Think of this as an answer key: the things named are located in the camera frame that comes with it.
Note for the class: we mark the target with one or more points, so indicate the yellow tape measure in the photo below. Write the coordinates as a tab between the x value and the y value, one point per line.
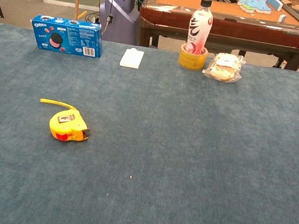
67	129

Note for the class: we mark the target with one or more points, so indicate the clear bagged cracker packet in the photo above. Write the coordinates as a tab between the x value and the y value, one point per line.
224	68

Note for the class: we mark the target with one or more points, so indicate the brown wooden mahjong table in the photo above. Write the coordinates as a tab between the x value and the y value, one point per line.
236	27

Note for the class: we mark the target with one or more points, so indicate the blue Oreo cookie box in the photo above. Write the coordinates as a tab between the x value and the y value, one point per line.
64	36

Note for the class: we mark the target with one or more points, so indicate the white rectangular plastic block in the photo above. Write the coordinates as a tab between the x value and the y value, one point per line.
131	58

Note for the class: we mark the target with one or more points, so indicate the pink white drink bottle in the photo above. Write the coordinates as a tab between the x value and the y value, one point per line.
199	29

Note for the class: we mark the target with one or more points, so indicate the single white blue mahjong tile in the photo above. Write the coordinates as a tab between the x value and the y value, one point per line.
281	18

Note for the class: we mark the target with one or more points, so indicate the pile of blue mahjong tiles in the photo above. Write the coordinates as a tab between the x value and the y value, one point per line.
258	2

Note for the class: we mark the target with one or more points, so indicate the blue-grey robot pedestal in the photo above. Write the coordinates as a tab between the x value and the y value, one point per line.
120	16

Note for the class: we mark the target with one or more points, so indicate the yellow adhesive tape roll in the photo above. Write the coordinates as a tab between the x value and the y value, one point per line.
191	63

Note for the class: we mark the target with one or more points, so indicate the blue felt table cover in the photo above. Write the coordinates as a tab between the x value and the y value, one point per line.
161	148

